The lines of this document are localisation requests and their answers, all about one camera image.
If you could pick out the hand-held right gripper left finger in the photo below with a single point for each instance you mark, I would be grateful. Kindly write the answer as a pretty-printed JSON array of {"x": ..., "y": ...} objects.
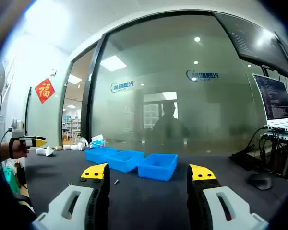
[{"x": 69, "y": 206}]

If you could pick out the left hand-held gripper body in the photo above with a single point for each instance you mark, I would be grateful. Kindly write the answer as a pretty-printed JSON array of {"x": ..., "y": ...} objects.
[{"x": 16, "y": 127}]

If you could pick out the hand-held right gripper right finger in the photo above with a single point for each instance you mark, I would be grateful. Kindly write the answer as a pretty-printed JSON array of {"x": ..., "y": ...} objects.
[{"x": 220, "y": 206}]

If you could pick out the small metal screw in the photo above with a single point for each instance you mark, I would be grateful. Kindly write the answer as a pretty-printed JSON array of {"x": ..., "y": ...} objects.
[{"x": 116, "y": 181}]

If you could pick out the blue plastic bin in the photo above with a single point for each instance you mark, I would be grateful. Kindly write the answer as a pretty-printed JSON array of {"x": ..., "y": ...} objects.
[
  {"x": 98, "y": 154},
  {"x": 156, "y": 167},
  {"x": 124, "y": 160}
]

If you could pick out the person's left hand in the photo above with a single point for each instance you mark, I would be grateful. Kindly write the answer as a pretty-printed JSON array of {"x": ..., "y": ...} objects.
[{"x": 20, "y": 151}]

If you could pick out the white cloth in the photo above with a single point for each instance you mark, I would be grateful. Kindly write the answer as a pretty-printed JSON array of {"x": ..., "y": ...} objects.
[
  {"x": 44, "y": 151},
  {"x": 66, "y": 147}
]

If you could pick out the white storage shelves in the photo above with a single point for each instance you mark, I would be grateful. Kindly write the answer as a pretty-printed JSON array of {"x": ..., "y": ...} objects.
[{"x": 71, "y": 127}]

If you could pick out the white plastic bag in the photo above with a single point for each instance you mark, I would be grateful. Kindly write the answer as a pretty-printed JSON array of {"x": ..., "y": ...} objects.
[{"x": 78, "y": 146}]

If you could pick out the green patterned packet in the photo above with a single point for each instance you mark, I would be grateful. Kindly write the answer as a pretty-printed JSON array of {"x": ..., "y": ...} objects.
[{"x": 11, "y": 179}]

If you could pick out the clear glass cup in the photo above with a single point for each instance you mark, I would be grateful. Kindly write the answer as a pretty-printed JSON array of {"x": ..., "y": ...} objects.
[{"x": 81, "y": 140}]

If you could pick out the red paper decoration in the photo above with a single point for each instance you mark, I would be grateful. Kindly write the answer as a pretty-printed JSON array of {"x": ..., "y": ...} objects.
[{"x": 44, "y": 90}]

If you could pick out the black computer mouse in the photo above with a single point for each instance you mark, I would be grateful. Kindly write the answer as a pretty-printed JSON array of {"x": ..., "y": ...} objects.
[{"x": 260, "y": 181}]

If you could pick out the black monitor stand base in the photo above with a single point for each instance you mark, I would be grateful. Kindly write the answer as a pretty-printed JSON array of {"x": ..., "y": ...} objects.
[{"x": 246, "y": 160}]

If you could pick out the blue white tissue pack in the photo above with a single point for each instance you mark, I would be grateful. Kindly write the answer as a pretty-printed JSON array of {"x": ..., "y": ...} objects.
[{"x": 97, "y": 142}]

